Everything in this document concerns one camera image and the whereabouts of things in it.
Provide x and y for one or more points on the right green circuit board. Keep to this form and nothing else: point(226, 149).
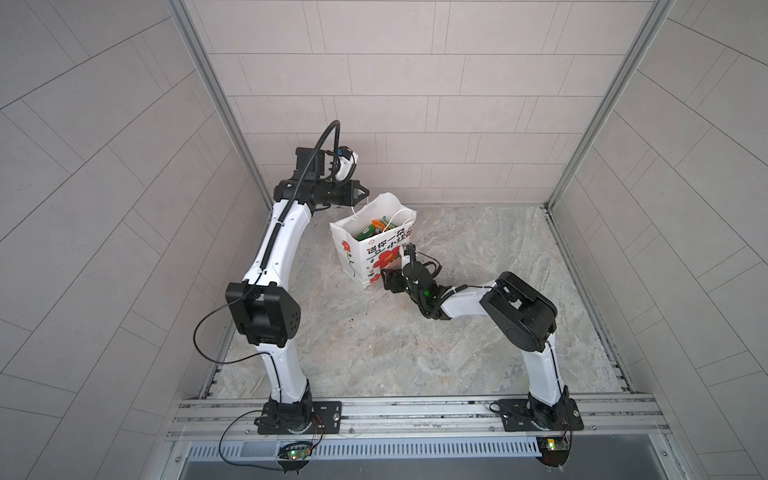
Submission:
point(554, 451)

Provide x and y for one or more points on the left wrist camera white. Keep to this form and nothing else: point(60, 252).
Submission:
point(345, 162)

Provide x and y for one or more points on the green circuit board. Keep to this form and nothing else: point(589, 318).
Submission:
point(554, 451)
point(295, 451)

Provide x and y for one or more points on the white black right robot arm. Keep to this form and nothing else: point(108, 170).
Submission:
point(523, 315)

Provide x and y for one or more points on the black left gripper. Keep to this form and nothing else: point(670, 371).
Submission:
point(348, 199)

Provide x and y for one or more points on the white slotted cable duct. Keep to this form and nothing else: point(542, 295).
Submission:
point(370, 448)

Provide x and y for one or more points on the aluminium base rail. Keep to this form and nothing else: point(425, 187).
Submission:
point(393, 417)

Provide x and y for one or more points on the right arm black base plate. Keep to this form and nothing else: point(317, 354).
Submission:
point(530, 415)

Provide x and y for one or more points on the left green circuit board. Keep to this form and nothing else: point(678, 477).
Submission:
point(295, 451)

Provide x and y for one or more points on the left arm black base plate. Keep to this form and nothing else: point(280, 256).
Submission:
point(299, 418)

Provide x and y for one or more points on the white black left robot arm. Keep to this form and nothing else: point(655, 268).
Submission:
point(263, 310)

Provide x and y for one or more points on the aluminium corner profile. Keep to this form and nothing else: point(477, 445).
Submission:
point(181, 16)
point(648, 31)

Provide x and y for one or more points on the aluminium corner profile left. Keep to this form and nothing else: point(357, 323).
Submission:
point(181, 16)

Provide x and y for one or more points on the white paper bag red flowers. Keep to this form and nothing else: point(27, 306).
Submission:
point(363, 261)

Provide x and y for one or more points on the aluminium corner profile right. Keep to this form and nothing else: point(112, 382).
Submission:
point(648, 31)

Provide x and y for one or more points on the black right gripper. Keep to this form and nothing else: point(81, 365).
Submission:
point(397, 274)

